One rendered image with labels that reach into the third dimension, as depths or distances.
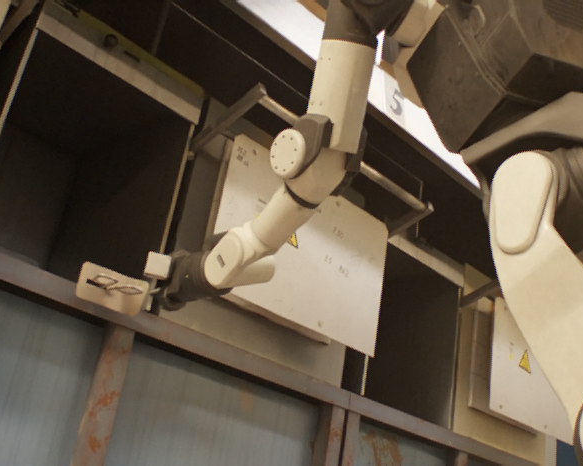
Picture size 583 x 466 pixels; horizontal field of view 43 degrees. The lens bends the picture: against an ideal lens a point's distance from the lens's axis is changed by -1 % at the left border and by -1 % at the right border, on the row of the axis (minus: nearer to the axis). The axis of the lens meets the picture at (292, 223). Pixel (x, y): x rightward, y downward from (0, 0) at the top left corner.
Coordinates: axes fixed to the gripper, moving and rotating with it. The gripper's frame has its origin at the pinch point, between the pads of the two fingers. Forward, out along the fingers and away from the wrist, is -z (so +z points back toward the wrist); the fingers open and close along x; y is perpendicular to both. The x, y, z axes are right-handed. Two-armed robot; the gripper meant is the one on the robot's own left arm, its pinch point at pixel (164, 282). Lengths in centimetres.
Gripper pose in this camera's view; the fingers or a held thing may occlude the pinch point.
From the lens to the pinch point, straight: 153.1
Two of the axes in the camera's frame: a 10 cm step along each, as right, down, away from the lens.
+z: 7.0, -1.8, -6.9
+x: 1.6, -9.0, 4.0
